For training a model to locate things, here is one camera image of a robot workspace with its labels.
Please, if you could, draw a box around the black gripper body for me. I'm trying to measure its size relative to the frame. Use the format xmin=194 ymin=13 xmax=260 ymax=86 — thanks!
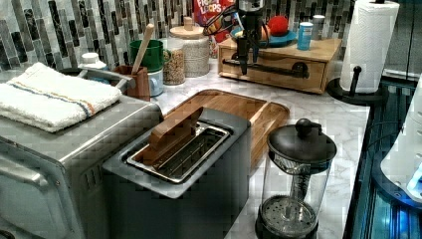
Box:
xmin=236 ymin=0 xmax=265 ymax=40

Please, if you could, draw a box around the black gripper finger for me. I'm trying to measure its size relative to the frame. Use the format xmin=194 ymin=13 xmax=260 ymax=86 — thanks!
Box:
xmin=237 ymin=36 xmax=249 ymax=75

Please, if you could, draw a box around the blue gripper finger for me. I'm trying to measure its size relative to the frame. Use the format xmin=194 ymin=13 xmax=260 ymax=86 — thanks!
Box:
xmin=250 ymin=38 xmax=260 ymax=63

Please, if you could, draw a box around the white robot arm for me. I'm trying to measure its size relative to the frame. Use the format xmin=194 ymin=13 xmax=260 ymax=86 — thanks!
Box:
xmin=327 ymin=0 xmax=421 ymax=207

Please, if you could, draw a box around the bamboo drawer box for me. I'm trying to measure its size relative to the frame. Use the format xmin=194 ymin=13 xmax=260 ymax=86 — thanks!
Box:
xmin=218 ymin=39 xmax=341 ymax=94

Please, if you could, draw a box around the orange fruit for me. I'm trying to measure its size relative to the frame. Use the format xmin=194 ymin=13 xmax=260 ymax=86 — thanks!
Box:
xmin=261 ymin=25 xmax=271 ymax=41

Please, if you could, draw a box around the red apple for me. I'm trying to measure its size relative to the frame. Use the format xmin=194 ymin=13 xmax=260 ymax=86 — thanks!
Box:
xmin=268 ymin=16 xmax=289 ymax=37

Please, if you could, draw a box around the blue plate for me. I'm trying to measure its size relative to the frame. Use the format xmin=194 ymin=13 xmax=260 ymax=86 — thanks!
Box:
xmin=230 ymin=28 xmax=297 ymax=48

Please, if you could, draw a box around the froot loops cereal box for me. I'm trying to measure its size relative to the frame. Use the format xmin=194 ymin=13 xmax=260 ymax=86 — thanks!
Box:
xmin=193 ymin=0 xmax=239 ymax=43

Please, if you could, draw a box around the canister with wooden lid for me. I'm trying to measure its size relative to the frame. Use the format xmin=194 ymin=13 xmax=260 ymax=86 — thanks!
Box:
xmin=170 ymin=17 xmax=210 ymax=78

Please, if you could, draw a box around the blue salt shaker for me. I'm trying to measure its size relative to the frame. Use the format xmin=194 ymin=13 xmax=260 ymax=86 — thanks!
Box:
xmin=297 ymin=22 xmax=314 ymax=51

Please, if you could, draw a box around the grey pepper shaker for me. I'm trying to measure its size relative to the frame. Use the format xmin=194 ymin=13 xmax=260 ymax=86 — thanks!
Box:
xmin=312 ymin=15 xmax=325 ymax=40

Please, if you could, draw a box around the glass jar with grains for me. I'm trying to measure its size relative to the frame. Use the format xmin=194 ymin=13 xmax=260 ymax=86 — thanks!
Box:
xmin=161 ymin=37 xmax=185 ymax=86

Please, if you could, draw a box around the wooden cutting board tray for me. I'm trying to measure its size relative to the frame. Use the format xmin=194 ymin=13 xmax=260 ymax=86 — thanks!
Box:
xmin=164 ymin=89 xmax=290 ymax=171

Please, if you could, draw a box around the green mug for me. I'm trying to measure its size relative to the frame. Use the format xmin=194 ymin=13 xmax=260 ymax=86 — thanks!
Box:
xmin=128 ymin=40 xmax=170 ymax=72

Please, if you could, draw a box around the wooden spoon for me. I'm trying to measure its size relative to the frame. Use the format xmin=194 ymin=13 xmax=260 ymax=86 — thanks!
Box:
xmin=131 ymin=23 xmax=154 ymax=75

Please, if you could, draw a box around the black paper towel holder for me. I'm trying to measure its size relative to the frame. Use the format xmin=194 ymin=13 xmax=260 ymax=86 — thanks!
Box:
xmin=326 ymin=66 xmax=388 ymax=107

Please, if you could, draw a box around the brown wooden utensil holder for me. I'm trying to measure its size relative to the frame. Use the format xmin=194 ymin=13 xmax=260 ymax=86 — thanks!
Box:
xmin=113 ymin=65 xmax=150 ymax=102

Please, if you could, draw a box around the paper towel roll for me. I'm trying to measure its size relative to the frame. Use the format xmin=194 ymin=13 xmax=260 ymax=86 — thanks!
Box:
xmin=339 ymin=0 xmax=400 ymax=94

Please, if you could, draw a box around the brown toast slice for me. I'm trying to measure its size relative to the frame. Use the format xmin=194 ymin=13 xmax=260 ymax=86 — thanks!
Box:
xmin=137 ymin=106 xmax=203 ymax=165

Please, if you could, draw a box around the glass french press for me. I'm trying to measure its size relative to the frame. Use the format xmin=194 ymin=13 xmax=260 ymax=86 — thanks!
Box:
xmin=255 ymin=119 xmax=336 ymax=239

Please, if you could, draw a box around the black toaster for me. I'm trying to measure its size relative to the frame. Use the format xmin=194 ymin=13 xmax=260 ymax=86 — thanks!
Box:
xmin=103 ymin=109 xmax=251 ymax=239

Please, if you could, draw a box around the white striped folded towel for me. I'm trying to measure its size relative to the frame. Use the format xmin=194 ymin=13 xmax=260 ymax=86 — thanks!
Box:
xmin=0 ymin=63 xmax=122 ymax=132

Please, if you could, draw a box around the stainless steel toaster oven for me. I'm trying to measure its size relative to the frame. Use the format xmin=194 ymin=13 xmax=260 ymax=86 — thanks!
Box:
xmin=0 ymin=68 xmax=164 ymax=239

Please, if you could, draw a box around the black drawer handle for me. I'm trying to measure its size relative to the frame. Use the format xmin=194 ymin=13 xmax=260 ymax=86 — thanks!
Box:
xmin=222 ymin=59 xmax=310 ymax=79

